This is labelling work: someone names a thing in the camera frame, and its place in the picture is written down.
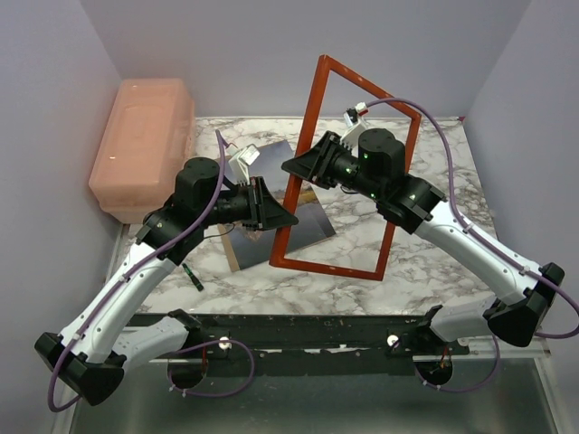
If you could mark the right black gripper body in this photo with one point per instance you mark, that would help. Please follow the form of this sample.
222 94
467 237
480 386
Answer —
344 168

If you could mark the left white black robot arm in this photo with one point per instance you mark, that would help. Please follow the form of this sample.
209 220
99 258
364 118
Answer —
89 355

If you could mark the small black green connector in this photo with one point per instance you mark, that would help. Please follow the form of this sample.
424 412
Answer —
194 279

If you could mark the pink translucent plastic box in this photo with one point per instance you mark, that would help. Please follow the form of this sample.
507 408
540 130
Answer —
146 142

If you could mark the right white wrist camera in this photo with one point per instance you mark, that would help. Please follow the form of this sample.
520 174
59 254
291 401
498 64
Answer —
355 124

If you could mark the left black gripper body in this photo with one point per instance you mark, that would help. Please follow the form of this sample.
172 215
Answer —
243 205

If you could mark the mountain landscape photo print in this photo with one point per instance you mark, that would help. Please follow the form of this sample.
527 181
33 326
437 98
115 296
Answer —
245 249

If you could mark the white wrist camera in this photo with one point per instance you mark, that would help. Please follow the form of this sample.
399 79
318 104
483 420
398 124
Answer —
240 160
355 124

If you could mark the orange wooden picture frame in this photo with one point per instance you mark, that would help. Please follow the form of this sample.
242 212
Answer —
327 65

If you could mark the aluminium extrusion rail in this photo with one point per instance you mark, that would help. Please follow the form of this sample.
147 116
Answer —
484 347

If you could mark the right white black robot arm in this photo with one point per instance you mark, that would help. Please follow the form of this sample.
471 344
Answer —
521 296

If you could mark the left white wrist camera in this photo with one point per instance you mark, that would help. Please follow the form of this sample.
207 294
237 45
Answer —
240 160

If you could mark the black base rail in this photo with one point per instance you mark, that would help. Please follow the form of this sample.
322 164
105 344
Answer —
306 345

